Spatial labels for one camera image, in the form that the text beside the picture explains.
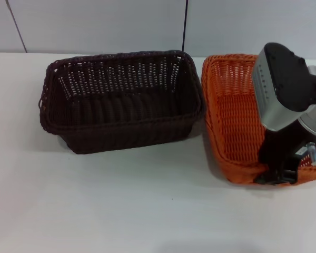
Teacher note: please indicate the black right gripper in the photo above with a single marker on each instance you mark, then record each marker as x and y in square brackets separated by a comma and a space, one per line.
[279, 150]

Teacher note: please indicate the orange wicker basket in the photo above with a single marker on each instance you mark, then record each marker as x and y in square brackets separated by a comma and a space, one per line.
[231, 124]

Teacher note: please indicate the dark brown wicker basket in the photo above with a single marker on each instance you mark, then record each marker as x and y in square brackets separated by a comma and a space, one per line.
[121, 131]

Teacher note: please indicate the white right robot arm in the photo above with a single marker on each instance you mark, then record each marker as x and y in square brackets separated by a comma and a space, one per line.
[314, 118]

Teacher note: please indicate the silver metal plug connector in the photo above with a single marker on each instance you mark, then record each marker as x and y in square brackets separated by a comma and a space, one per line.
[314, 154]

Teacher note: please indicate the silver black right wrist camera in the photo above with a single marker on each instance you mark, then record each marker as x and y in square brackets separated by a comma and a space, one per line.
[284, 87]

